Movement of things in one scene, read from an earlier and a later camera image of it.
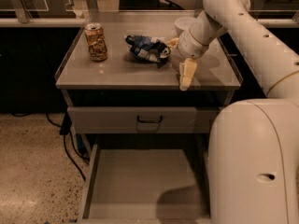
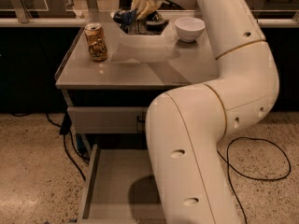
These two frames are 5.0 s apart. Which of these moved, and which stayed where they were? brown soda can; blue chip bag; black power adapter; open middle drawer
Moved: blue chip bag
Stayed: open middle drawer; brown soda can; black power adapter
